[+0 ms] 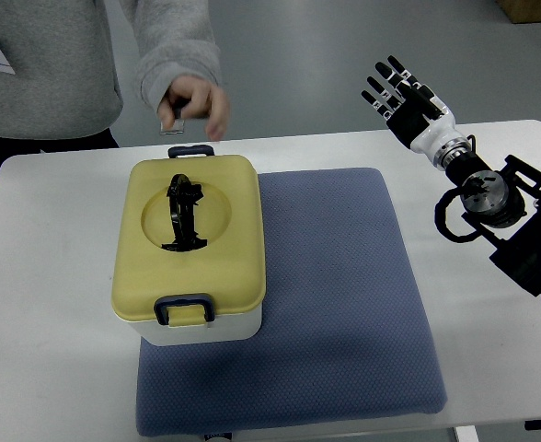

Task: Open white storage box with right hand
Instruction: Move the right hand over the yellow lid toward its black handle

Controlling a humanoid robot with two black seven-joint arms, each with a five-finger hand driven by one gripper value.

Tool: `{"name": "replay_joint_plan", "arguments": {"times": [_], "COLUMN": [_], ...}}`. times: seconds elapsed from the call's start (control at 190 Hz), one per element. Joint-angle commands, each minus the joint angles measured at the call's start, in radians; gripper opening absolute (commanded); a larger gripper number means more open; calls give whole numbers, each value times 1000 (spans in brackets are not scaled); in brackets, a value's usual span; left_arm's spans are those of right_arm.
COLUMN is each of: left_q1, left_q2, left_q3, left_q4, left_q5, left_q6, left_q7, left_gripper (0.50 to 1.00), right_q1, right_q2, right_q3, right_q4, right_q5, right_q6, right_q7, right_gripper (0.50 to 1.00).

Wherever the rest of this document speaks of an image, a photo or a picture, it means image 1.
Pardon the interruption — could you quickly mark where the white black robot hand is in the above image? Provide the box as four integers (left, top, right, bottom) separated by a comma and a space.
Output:
362, 55, 471, 169

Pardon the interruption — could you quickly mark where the person's hand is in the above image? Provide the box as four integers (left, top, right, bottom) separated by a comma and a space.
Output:
156, 76, 230, 142

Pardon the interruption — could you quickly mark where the yellow box lid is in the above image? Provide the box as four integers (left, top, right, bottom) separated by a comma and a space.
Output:
111, 155, 266, 326

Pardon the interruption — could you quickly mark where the grey sweater sleeve forearm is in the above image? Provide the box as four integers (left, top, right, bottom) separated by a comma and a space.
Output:
120, 1, 222, 110

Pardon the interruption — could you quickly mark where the cardboard box corner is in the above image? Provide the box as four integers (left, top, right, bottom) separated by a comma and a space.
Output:
496, 0, 541, 24

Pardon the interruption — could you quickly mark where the white storage box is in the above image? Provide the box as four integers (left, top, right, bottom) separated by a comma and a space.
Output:
128, 305, 262, 346

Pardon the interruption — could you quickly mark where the metal floor plate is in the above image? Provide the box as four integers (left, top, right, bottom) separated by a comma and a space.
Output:
160, 119, 185, 135

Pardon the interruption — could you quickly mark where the person's grey torso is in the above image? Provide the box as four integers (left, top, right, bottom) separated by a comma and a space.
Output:
0, 1, 122, 140

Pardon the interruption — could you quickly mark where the blue cushion mat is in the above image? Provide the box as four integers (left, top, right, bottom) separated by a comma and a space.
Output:
136, 168, 447, 436

